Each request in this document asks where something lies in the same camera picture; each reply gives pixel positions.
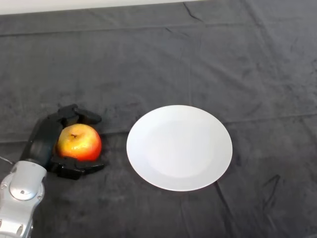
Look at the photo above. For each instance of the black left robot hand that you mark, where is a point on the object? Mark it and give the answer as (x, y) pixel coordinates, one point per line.
(43, 141)

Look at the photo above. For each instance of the red yellow apple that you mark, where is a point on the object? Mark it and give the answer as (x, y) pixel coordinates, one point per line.
(80, 143)

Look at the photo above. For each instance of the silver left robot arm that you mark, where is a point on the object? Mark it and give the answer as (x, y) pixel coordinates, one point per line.
(21, 196)

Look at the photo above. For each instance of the white round plate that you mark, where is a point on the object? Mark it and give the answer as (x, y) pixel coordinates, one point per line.
(179, 148)

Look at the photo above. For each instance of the black cloth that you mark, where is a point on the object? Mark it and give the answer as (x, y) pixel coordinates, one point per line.
(173, 62)

